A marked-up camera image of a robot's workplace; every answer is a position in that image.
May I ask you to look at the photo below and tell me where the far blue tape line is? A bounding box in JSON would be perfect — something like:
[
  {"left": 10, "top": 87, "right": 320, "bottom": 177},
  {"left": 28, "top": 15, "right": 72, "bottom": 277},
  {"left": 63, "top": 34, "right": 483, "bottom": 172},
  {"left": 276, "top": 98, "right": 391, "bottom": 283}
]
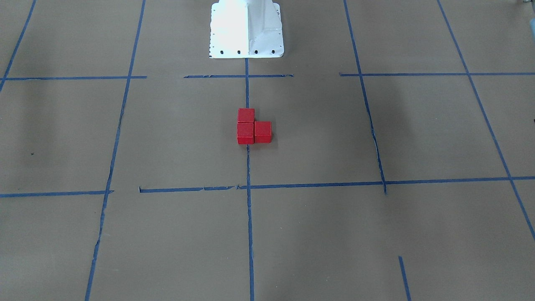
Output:
[{"left": 343, "top": 0, "right": 388, "bottom": 195}]

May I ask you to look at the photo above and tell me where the crossing blue tape line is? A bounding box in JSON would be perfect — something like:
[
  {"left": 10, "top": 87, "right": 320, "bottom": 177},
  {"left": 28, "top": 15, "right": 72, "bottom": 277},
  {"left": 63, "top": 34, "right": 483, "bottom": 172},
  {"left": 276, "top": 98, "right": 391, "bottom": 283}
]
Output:
[{"left": 0, "top": 176, "right": 535, "bottom": 198}]

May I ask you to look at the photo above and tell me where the red cube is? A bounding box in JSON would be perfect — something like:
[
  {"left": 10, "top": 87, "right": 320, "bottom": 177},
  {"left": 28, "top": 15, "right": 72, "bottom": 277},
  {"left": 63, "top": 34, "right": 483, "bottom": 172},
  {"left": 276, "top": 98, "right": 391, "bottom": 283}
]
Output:
[
  {"left": 254, "top": 121, "right": 273, "bottom": 143},
  {"left": 237, "top": 108, "right": 255, "bottom": 123},
  {"left": 236, "top": 122, "right": 255, "bottom": 145}
]

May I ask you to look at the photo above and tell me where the long blue tape line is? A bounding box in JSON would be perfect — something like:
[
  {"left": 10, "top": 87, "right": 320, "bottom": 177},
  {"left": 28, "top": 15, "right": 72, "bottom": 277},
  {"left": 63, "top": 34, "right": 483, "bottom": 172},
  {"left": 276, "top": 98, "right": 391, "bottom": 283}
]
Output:
[{"left": 245, "top": 59, "right": 255, "bottom": 301}]

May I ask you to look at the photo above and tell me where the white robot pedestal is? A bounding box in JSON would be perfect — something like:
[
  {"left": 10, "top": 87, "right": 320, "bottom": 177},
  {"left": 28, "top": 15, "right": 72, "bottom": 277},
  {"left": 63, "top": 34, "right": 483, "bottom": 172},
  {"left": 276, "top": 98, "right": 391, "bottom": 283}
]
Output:
[{"left": 209, "top": 0, "right": 285, "bottom": 59}]

